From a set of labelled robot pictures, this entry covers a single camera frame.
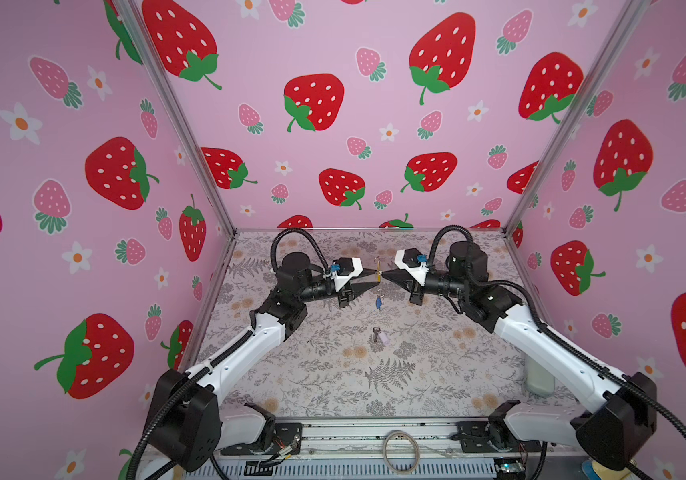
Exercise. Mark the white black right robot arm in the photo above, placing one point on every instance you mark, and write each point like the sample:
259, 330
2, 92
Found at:
615, 422

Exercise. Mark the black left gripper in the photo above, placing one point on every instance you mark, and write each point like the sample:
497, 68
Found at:
350, 296

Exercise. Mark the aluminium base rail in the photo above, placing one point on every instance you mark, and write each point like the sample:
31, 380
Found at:
396, 448

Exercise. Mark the white plastic case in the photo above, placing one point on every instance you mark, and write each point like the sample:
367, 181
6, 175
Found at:
538, 380

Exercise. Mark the metal keyring with yellow tag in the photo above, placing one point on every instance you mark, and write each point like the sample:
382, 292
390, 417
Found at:
378, 276

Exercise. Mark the aluminium corner post left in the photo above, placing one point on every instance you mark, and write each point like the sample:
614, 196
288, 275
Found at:
139, 34

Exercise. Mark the aluminium corner post right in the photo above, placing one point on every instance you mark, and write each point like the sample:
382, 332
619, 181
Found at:
622, 29

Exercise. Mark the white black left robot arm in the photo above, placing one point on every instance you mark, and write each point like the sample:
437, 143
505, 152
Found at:
188, 422

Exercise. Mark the aluminium corner post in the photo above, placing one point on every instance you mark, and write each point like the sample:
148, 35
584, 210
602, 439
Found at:
139, 34
622, 29

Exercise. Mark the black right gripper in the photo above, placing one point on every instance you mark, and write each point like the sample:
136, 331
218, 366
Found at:
407, 281

